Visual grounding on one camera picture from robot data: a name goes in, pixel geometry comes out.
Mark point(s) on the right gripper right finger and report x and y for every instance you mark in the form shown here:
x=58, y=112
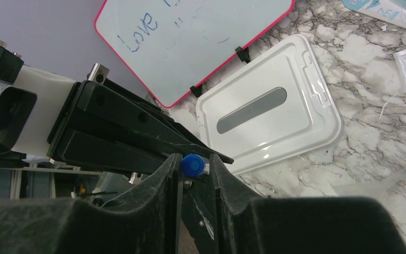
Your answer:
x=246, y=222

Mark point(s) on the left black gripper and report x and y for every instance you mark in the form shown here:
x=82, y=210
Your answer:
x=85, y=124

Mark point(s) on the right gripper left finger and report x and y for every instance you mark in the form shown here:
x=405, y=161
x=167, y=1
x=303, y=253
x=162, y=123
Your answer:
x=144, y=219

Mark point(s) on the clear glass funnel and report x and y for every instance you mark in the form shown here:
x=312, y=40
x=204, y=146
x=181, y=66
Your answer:
x=371, y=189

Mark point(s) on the pink framed whiteboard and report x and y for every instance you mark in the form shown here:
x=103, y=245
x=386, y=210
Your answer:
x=171, y=46

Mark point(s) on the white plastic bin lid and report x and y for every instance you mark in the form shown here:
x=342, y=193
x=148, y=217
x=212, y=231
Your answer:
x=276, y=107

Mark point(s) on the blue packaged item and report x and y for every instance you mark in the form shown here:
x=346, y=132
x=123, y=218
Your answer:
x=393, y=12

